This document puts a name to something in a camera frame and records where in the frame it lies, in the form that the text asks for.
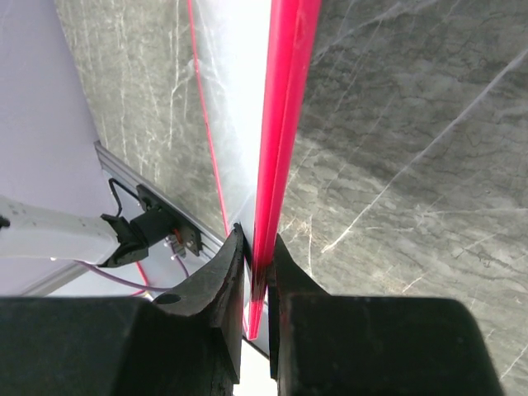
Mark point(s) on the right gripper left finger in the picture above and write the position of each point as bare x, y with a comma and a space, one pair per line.
187, 341

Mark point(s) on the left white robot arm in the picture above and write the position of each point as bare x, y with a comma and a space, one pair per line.
109, 241

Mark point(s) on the aluminium mounting rail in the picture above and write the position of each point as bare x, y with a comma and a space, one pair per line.
169, 262

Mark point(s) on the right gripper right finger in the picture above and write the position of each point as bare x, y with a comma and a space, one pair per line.
323, 344

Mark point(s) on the red framed whiteboard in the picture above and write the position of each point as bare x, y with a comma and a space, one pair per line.
252, 62

